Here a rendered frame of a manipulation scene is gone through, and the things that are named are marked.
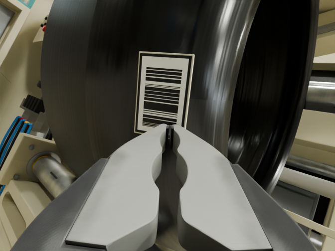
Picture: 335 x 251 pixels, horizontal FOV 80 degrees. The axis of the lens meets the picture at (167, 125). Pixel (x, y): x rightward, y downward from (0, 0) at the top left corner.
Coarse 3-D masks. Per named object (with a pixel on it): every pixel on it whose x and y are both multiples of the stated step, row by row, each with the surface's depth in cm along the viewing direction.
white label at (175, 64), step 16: (144, 64) 14; (160, 64) 14; (176, 64) 14; (192, 64) 13; (144, 80) 14; (160, 80) 14; (176, 80) 14; (144, 96) 15; (160, 96) 14; (176, 96) 14; (144, 112) 15; (160, 112) 15; (176, 112) 14; (144, 128) 15
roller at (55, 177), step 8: (40, 160) 39; (48, 160) 39; (56, 160) 40; (32, 168) 40; (40, 168) 37; (48, 168) 36; (56, 168) 36; (64, 168) 37; (40, 176) 36; (48, 176) 35; (56, 176) 34; (64, 176) 34; (72, 176) 34; (48, 184) 34; (56, 184) 32; (64, 184) 32; (56, 192) 31; (152, 248) 21
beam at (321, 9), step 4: (320, 0) 63; (324, 0) 62; (328, 0) 62; (332, 0) 61; (320, 4) 64; (324, 4) 64; (328, 4) 63; (332, 4) 63; (320, 8) 65; (324, 8) 65; (328, 8) 64; (332, 8) 64; (320, 12) 67
